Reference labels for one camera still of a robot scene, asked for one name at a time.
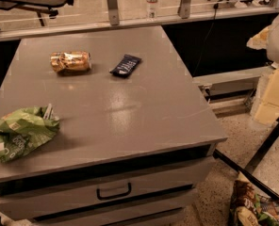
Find metal railing post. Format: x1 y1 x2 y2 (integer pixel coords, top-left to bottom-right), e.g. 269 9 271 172
178 0 191 19
107 0 120 25

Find metal railing post right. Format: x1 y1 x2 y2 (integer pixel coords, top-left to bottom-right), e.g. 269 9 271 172
178 0 191 19

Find grey lower drawer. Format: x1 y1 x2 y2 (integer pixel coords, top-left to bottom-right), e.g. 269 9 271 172
32 186 197 226

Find dark blue snack bar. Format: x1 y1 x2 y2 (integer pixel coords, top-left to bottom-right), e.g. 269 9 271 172
109 55 141 78

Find black hanging cable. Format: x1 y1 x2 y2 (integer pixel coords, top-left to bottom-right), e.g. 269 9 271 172
191 3 220 77

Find grey cabinet drawer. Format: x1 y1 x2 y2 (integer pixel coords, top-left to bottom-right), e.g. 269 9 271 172
0 156 214 220

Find clear plastic water bottle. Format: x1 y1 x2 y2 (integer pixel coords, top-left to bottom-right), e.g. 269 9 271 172
146 0 158 19

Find chip bags on floor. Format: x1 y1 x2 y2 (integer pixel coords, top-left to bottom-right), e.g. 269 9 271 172
228 172 279 226

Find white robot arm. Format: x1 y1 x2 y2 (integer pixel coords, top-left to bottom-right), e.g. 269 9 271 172
247 15 279 125

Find black floor frame bar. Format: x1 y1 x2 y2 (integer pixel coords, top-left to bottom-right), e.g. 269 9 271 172
213 118 279 200

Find metal railing post left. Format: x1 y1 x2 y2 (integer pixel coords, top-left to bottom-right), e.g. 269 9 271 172
107 0 120 25

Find black drawer handle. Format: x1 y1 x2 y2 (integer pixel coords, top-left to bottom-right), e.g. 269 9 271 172
96 183 132 201

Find green jalapeno chip bag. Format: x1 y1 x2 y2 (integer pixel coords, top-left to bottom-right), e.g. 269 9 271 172
0 104 59 163

